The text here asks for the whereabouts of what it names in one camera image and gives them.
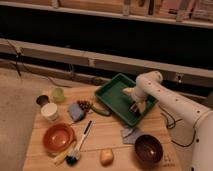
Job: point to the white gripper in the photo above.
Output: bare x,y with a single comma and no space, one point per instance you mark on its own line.
138,96

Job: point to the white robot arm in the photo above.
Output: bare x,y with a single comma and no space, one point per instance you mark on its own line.
198,116

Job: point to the green plastic cup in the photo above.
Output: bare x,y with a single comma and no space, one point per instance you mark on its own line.
58,95

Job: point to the white paper cup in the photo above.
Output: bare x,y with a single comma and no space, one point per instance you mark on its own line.
50,111

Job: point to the small dark cup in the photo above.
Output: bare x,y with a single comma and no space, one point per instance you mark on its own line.
42,100

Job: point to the green plastic tray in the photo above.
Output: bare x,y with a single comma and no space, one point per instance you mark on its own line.
111,95

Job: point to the grey cloth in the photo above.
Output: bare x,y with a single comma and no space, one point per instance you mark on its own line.
129,135

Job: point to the green toy cucumber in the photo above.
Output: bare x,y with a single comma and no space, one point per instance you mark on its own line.
102,112

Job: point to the dark brown bowl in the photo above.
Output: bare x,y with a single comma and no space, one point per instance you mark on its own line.
148,150

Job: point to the purple toy grapes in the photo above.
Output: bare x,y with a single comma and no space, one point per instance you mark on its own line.
84,105

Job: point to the yellow toy potato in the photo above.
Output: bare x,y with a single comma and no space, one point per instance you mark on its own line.
106,157

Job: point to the blue sponge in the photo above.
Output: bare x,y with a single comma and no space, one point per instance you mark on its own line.
75,112

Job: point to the wooden board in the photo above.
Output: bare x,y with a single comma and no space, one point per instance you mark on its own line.
104,134

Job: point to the orange plastic bowl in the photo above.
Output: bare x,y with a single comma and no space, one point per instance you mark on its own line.
58,137

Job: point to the yellow toy corn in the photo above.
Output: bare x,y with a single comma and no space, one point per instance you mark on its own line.
61,157

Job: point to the white handled brush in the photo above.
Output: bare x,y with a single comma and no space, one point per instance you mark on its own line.
73,157

